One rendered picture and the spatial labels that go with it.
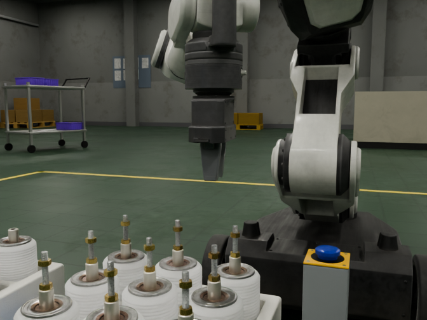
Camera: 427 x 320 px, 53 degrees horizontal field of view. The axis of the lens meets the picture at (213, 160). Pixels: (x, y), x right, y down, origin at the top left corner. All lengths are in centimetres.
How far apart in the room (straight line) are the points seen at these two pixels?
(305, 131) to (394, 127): 521
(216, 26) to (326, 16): 50
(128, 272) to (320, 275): 38
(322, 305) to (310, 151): 37
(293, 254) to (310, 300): 39
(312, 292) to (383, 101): 553
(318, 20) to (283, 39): 1055
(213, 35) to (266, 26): 1114
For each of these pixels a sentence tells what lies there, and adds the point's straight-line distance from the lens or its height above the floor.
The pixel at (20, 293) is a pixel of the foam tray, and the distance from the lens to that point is 103.
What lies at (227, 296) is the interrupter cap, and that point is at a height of 25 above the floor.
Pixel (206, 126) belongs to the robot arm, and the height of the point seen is 53.
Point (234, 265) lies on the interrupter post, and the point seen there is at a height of 27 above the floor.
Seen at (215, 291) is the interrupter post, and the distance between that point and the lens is 72.
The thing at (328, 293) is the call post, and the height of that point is 27.
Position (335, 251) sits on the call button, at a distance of 73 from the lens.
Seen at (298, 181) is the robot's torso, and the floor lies 40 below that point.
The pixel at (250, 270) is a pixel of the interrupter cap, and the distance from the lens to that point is 84.
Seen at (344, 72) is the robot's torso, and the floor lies 65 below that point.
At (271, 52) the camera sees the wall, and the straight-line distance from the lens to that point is 1162.
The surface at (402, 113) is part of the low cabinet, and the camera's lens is 619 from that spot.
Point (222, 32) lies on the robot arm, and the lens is 60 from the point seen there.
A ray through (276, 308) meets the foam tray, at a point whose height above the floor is 18.
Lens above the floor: 56
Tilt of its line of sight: 7 degrees down
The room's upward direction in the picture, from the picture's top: straight up
